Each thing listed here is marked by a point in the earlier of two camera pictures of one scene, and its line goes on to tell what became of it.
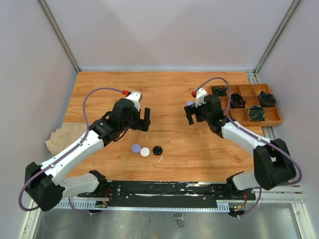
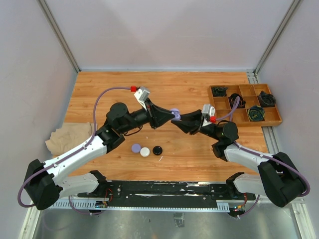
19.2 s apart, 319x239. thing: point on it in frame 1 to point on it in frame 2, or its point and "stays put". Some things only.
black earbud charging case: (157, 150) stays put
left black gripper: (140, 124) to (157, 116)
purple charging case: (136, 148) stays put
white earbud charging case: (144, 152) stays put
